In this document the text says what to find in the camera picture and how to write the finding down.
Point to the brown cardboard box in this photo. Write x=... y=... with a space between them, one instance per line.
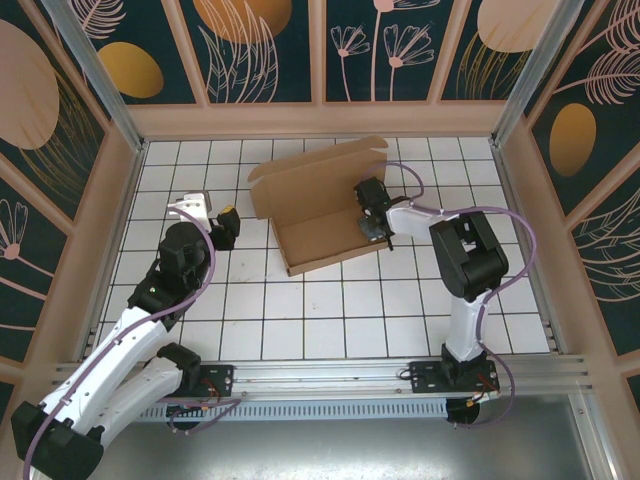
x=320 y=235

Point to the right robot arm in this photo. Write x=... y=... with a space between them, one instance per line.
x=470 y=260

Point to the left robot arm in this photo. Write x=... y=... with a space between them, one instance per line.
x=100 y=360

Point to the grey metal sheet panel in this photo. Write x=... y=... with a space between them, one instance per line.
x=320 y=450

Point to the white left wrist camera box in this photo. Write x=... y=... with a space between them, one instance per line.
x=192 y=205

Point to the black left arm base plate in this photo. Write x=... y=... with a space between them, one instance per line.
x=215 y=377

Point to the aluminium mounting rail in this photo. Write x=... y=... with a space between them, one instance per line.
x=325 y=377

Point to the aluminium corner post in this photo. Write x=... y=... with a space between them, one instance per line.
x=537 y=75
x=95 y=75

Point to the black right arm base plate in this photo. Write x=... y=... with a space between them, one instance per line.
x=425 y=377

